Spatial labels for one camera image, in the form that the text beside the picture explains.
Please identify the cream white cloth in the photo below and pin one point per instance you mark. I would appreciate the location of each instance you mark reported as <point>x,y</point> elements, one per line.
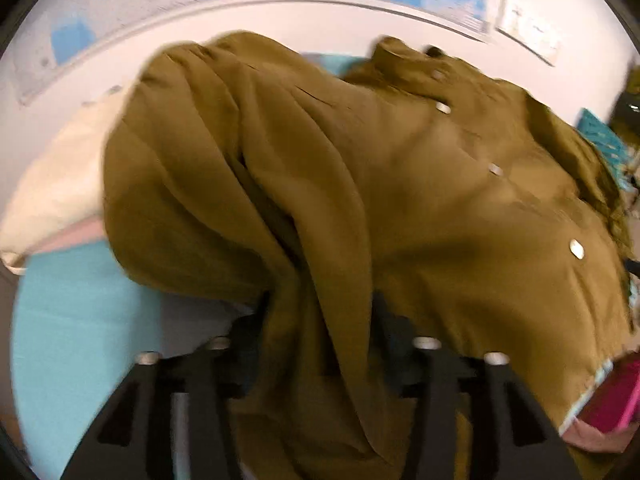
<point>60,185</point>

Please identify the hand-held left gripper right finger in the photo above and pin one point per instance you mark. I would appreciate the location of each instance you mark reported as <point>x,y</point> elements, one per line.
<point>395,355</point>

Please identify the magenta cloth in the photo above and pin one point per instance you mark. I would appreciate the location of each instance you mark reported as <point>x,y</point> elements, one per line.
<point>612,395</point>

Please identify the white wall socket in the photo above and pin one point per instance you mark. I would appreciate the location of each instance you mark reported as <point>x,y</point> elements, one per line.
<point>532,32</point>
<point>509,16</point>
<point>550,47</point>

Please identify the teal perforated basket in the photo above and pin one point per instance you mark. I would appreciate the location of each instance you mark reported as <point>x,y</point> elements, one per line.
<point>602,140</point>

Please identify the pink cloth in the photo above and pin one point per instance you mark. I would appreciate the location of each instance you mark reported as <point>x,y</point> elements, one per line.
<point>75,237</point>

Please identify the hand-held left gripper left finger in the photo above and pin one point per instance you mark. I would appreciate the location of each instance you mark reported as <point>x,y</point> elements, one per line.
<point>251,345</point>

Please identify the olive button-up shirt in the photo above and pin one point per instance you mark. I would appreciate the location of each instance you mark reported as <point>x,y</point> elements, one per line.
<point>400,200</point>

